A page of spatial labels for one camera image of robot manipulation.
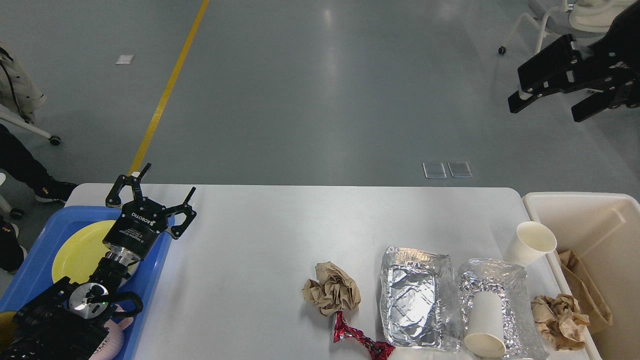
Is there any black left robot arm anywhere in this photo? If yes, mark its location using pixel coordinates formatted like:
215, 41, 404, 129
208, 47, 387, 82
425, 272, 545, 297
1, 163, 197, 360

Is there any person in black trousers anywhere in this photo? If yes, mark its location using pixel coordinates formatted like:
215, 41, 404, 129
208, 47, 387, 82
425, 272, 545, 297
0, 125, 78, 274

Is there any white paper cup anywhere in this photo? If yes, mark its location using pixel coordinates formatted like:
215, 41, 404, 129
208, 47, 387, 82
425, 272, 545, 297
503, 221, 558, 267
463, 291, 506, 359

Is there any brown paper ball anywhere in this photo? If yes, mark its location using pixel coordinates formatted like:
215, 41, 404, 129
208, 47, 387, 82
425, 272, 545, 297
301, 261, 362, 317

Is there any left clear floor plate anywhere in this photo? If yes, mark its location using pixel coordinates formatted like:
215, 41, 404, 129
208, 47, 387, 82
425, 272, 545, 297
422, 161, 448, 180

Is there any pink ceramic mug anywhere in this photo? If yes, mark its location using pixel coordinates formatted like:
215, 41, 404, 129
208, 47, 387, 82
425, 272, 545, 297
89, 317, 134, 360

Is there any aluminium foil tray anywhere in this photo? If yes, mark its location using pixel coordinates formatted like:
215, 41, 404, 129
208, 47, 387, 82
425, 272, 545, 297
379, 246, 462, 353
457, 259, 549, 360

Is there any blue ceramic mug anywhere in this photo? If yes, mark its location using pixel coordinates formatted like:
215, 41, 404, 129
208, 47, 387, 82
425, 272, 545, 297
0, 311, 18, 352

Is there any white office chair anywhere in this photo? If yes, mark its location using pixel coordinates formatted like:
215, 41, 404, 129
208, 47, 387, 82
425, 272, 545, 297
497, 0, 636, 55

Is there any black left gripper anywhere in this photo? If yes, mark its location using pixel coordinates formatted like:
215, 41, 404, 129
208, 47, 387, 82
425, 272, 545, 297
102, 163, 197, 262

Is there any brown paper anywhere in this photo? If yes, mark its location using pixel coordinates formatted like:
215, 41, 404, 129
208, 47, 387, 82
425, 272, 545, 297
530, 293, 591, 351
558, 250, 613, 335

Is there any brown paper in bin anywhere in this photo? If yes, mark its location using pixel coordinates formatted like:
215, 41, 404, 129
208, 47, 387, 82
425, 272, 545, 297
558, 250, 613, 335

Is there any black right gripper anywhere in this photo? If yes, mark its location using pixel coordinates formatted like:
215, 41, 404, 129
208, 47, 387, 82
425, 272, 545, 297
507, 0, 640, 123

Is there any blue plastic tray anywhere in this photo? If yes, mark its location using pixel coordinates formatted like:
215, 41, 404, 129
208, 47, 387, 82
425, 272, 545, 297
0, 207, 174, 360

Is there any clear floor plate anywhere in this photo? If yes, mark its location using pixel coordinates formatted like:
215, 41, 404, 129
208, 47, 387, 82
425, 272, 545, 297
422, 161, 448, 180
447, 161, 473, 179

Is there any beige plastic bin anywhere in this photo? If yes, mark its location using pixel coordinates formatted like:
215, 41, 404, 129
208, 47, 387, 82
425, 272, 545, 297
522, 192, 640, 360

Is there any red foil wrapper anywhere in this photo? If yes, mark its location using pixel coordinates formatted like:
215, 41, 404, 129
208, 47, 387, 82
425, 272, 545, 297
331, 311, 396, 360

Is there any chair with beige coat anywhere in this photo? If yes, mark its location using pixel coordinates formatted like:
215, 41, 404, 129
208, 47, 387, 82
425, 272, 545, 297
0, 43, 62, 146

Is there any right clear floor plate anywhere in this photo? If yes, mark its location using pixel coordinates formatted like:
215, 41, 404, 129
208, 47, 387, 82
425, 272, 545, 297
447, 161, 473, 179

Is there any yellow plastic plate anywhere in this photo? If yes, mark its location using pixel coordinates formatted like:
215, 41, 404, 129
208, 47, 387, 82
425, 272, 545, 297
51, 219, 115, 284

